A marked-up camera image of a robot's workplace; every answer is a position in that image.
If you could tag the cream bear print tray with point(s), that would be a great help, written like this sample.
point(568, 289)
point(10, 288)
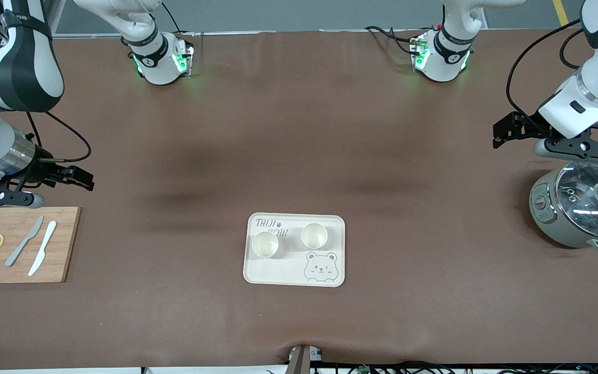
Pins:
point(288, 270)

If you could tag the white plastic knife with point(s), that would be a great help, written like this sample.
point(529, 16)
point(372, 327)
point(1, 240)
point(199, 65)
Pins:
point(43, 250)

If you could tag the grey-green electric pot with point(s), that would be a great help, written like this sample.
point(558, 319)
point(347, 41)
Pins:
point(553, 228)

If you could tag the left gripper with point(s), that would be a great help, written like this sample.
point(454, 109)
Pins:
point(529, 125)

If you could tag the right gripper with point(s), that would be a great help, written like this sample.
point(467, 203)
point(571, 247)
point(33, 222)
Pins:
point(44, 171)

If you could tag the grey mount post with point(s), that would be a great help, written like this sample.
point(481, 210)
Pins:
point(299, 361)

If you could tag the glass pot lid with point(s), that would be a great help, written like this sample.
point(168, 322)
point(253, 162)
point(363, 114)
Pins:
point(579, 208)

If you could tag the grey plastic knife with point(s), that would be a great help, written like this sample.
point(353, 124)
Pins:
point(13, 256)

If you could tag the bamboo cutting board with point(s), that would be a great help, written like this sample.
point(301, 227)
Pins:
point(63, 249)

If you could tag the white plastic cup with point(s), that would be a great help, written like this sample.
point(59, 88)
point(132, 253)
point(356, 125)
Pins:
point(314, 236)
point(265, 245)

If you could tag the brown table cover mat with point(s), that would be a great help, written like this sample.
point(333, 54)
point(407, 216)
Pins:
point(299, 130)

